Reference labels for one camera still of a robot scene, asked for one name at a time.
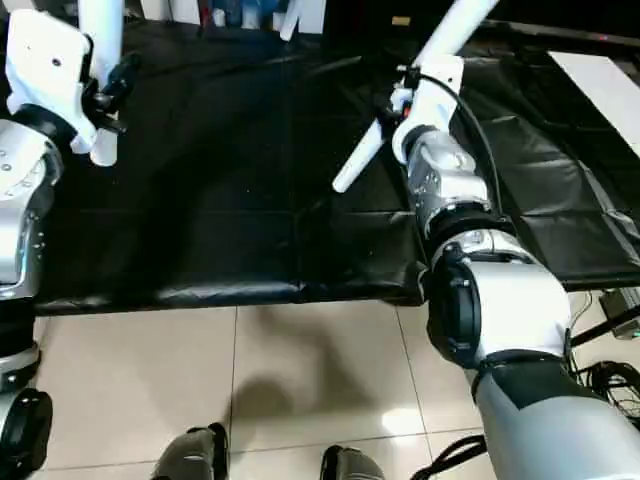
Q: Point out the white plastic table leg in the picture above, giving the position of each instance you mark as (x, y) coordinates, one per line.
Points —
(420, 90)
(100, 60)
(290, 20)

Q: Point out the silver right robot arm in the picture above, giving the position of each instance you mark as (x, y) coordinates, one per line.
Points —
(480, 260)

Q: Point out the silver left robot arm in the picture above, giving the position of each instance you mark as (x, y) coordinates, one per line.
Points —
(25, 200)

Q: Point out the small yellow tag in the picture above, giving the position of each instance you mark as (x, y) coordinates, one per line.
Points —
(401, 20)

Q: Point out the white cabinet with glass doors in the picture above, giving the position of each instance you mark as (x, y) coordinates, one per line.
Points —
(240, 12)

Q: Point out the black work mat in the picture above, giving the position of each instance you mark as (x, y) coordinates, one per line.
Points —
(250, 180)

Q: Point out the black metal bar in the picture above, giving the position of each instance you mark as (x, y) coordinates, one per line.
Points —
(560, 32)

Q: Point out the white flat panel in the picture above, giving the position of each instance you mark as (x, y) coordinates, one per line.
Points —
(600, 85)

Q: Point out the black device on floor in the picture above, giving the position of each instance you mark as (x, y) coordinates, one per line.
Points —
(610, 385)

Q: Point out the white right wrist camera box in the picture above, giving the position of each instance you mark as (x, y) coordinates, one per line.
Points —
(435, 95)

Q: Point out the black folding stand frame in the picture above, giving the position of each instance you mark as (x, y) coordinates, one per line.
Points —
(605, 325)

